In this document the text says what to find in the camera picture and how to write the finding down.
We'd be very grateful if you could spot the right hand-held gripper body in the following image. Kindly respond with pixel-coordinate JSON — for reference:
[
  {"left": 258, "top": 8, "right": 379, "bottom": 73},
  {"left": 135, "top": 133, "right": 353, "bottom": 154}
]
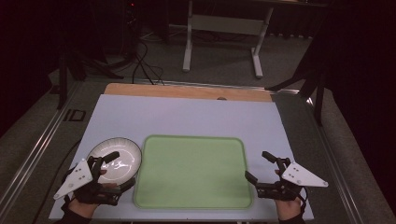
[{"left": 257, "top": 157, "right": 329, "bottom": 202}]

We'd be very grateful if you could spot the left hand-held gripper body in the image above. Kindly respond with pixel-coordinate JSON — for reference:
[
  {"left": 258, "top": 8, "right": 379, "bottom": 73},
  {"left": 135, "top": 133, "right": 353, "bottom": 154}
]
[{"left": 53, "top": 156, "right": 122, "bottom": 205}]

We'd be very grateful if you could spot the white paper plate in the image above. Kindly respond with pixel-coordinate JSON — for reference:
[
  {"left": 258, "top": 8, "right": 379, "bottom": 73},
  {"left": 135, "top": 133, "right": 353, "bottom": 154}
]
[{"left": 87, "top": 136, "right": 143, "bottom": 187}]

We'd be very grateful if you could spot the person's left hand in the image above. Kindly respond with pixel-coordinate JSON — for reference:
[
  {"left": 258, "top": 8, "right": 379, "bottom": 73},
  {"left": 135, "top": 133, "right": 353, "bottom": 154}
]
[{"left": 67, "top": 198, "right": 101, "bottom": 218}]

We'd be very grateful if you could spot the person's right hand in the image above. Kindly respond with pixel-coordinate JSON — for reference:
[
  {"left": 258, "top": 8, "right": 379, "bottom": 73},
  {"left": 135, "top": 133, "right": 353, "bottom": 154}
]
[{"left": 275, "top": 199, "right": 303, "bottom": 221}]

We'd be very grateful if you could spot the green tray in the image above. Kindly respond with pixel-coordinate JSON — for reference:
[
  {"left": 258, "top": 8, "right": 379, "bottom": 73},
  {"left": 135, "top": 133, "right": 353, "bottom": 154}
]
[{"left": 133, "top": 133, "right": 254, "bottom": 210}]

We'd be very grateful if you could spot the black angled stand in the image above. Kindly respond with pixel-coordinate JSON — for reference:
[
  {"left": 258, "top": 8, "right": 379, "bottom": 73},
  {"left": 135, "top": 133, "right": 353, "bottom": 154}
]
[{"left": 265, "top": 40, "right": 329, "bottom": 127}]

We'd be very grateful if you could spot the white table cover sheet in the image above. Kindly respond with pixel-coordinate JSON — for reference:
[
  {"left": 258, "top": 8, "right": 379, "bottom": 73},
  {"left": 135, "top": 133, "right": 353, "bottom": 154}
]
[{"left": 49, "top": 93, "right": 315, "bottom": 222}]

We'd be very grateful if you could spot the black tripod stand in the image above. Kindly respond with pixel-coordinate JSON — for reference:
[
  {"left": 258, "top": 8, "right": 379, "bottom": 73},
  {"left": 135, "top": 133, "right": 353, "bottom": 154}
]
[{"left": 56, "top": 31, "right": 125, "bottom": 110}]

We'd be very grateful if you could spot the white metal stand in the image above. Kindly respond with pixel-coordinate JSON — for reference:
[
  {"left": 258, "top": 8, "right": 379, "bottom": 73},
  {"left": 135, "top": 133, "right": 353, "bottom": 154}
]
[{"left": 181, "top": 0, "right": 275, "bottom": 79}]

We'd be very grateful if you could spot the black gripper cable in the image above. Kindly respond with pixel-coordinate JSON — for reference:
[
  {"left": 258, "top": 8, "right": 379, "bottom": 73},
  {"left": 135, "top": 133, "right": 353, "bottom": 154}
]
[{"left": 297, "top": 186, "right": 310, "bottom": 217}]

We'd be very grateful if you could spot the metal floor rail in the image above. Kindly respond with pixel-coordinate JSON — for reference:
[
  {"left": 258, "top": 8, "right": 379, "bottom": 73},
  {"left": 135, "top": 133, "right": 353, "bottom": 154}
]
[
  {"left": 305, "top": 96, "right": 363, "bottom": 224},
  {"left": 0, "top": 79, "right": 82, "bottom": 213}
]

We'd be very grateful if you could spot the black floor bracket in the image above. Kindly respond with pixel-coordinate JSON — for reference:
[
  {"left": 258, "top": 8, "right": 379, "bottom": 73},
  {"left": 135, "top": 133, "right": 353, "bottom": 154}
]
[{"left": 63, "top": 108, "right": 87, "bottom": 122}]

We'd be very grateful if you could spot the black floor cable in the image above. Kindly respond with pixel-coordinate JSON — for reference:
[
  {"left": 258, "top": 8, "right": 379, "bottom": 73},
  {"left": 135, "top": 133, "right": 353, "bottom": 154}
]
[{"left": 131, "top": 40, "right": 165, "bottom": 86}]

